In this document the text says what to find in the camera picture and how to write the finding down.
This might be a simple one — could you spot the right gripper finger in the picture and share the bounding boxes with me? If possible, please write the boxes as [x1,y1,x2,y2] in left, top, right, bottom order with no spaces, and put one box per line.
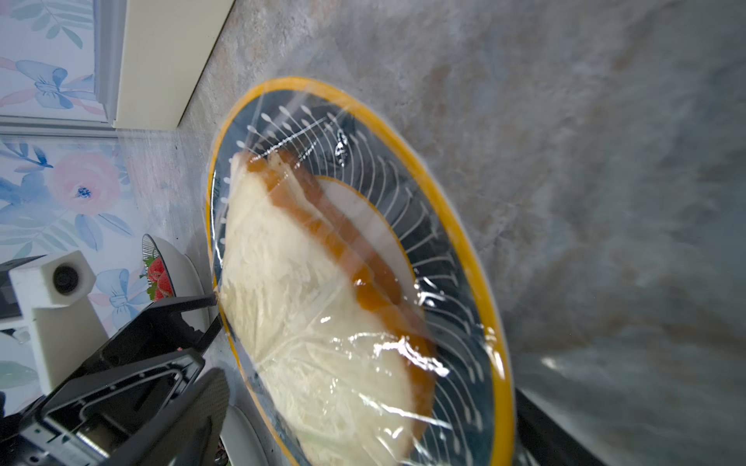
[515,389,604,466]

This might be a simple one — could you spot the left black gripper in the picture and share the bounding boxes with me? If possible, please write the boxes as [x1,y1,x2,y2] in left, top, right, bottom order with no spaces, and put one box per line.
[1,259,229,465]

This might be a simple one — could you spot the glass bowl with striped rim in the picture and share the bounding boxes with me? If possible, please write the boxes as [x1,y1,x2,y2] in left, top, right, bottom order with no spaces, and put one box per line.
[142,234,204,297]

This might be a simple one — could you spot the dark blue yellow-rimmed plate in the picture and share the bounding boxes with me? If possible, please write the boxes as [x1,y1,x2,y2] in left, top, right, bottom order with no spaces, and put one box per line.
[205,77,517,466]

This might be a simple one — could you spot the cream plastic wrap dispenser box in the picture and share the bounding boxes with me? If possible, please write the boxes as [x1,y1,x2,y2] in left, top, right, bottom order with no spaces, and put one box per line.
[93,0,234,131]

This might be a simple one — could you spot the round plate with grapes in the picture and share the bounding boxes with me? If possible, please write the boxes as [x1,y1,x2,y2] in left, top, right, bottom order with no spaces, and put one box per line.
[221,406,269,466]

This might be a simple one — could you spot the red strawberries pile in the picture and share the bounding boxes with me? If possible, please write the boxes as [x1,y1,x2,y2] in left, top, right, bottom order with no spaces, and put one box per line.
[146,256,175,301]

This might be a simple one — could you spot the slice of bread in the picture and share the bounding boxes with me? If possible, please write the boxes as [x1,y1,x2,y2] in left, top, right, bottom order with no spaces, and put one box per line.
[220,151,436,465]

